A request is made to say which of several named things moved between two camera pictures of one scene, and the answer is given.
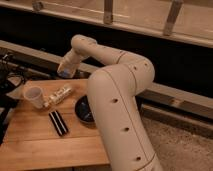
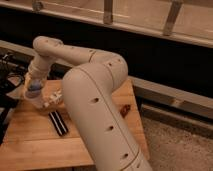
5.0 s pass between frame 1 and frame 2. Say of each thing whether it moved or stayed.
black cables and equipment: stayed
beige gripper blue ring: moved
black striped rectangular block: stayed
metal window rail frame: stayed
